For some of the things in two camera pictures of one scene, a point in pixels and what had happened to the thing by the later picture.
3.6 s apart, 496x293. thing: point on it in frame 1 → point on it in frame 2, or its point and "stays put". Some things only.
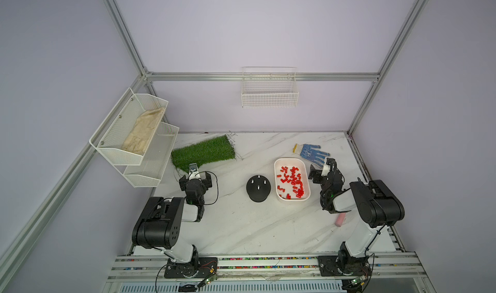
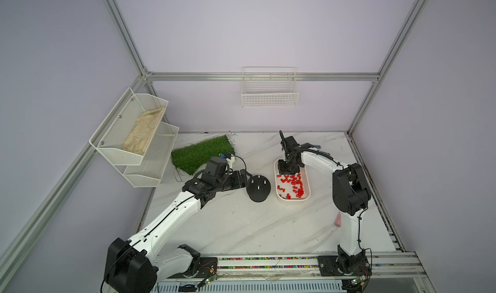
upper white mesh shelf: x=123 y=137 stays put
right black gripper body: x=320 y=180 → x=287 y=167
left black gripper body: x=205 y=183 → x=232 y=181
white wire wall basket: x=269 y=87 stays put
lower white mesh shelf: x=148 y=173 stays put
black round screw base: x=258 y=188 stays put
